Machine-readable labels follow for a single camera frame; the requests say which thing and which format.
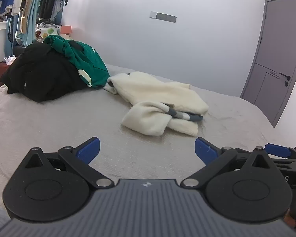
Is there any cream striped knit sweater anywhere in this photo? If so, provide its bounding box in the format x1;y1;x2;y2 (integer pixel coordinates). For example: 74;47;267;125
103;71;210;137

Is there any red bedside table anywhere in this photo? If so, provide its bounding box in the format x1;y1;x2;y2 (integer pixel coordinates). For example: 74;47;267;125
0;62;14;86

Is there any grey wall switch panel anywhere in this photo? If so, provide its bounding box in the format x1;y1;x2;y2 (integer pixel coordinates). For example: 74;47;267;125
150;11;177;23

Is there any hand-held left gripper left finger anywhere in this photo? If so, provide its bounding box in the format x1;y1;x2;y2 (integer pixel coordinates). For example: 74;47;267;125
22;137;114;188

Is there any black garment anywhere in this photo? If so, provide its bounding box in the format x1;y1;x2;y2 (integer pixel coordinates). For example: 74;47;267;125
0;43;89;102

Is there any green hooded sweatshirt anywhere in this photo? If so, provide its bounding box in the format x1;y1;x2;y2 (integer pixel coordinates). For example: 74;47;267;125
43;35;111;89

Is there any polka dot cloth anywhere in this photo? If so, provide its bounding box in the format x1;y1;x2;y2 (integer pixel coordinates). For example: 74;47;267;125
35;26;62;42

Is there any bed with grey bedspread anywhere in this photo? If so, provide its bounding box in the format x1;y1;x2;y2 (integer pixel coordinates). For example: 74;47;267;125
0;64;296;230

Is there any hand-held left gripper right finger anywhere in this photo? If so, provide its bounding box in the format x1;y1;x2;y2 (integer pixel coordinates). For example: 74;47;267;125
180;137;274;188

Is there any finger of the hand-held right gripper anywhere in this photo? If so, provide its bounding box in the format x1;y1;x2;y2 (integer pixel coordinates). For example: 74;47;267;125
265;144;296;164

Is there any grey door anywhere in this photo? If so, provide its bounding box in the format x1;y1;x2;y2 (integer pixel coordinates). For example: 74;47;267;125
240;0;296;128

